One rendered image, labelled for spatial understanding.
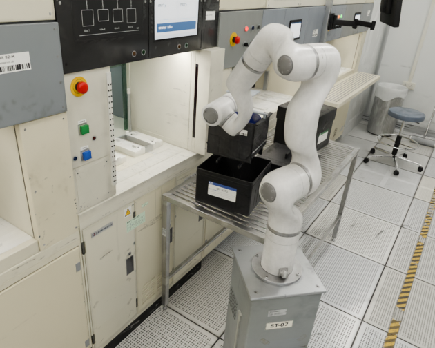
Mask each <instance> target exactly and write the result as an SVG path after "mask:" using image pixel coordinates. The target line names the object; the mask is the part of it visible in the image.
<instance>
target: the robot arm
mask: <svg viewBox="0 0 435 348"><path fill-rule="evenodd" d="M293 38H294V36H293V32H292V31H291V29H289V28H288V27H286V26H284V25H282V24H279V23H270V24H268V25H266V26H265V27H263V28H262V29H261V30H260V31H259V33H258V34H257V35H256V36H255V38H254V39H253V41H252V42H251V44H250V45H249V47H248V48H247V49H246V51H245V52H244V54H243V55H242V57H241V58H240V60H239V62H238V63H237V64H236V66H235V68H234V69H233V70H232V72H231V74H230V75H229V76H228V78H227V81H226V86H227V88H228V89H229V92H230V93H227V94H225V95H223V96H221V97H220V98H218V99H216V100H215V101H212V102H211V103H210V104H207V105H206V106H205V107H204V108H203V109H202V119H203V121H204V122H205V123H206V124H207V125H209V126H217V125H219V126H221V127H222V128H223V129H224V130H225V131H226V132H227V133H228V134H229V135H231V136H236V135H237V134H239V133H240V132H241V131H242V130H243V129H244V127H245V126H246V125H247V124H248V123H249V120H250V119H251V116H252V114H253V98H252V95H251V88H252V87H253V85H254V84H255V83H256V81H257V80H258V79H259V78H260V77H261V75H262V74H263V73H264V71H265V70H266V69H267V68H268V67H269V65H270V64H271V62H272V63H273V69H274V71H275V73H276V74H277V75H278V76H279V77H281V78H283V79H286V80H287V81H293V82H299V81H302V83H301V85H300V87H299V89H298V90H297V92H296V93H295V95H294V96H293V97H292V99H291V101H290V102H289V104H288V106H287V111H286V117H285V123H284V140H285V143H286V145H287V147H288V148H289V149H290V150H291V154H292V158H291V163H290V164H289V165H286V166H283V167H281V168H277V169H276V170H273V171H271V172H269V173H267V174H266V175H265V176H264V177H263V179H262V181H261V183H260V188H259V194H260V197H261V199H262V201H263V202H264V203H265V205H266V206H267V208H268V211H269V216H268V221H267V229H266V233H265V239H264V246H263V251H260V252H258V253H256V254H255V255H254V257H253V258H252V261H251V268H252V270H253V272H254V274H256V275H257V277H259V278H260V279H261V280H263V281H265V282H268V283H270V284H274V285H280V286H283V285H290V284H293V283H295V282H297V281H298V280H299V279H300V278H301V275H302V265H301V264H300V262H299V261H298V260H297V259H296V252H297V248H298V243H299V239H300V233H301V229H302V221H303V217H302V214H301V212H300V210H299V209H298V208H296V207H295V206H293V204H294V203H295V201H297V200H299V199H301V198H303V197H306V196H308V195H310V194H312V193H313V192H314V191H315V190H316V189H317V188H318V187H319V185H320V182H321V177H322V171H321V166H320V160H319V158H318V153H317V150H316V132H317V127H318V120H319V116H320V111H321V108H322V105H323V104H324V102H325V100H326V98H327V95H328V94H329V92H330V91H331V89H332V88H333V86H334V84H335V82H336V80H337V78H338V75H339V72H340V67H341V58H340V53H339V52H338V50H337V49H336V48H335V47H333V46H332V45H330V44H327V43H308V44H298V43H296V42H294V41H293ZM235 112H238V115H237V114H236V113H235Z"/></svg>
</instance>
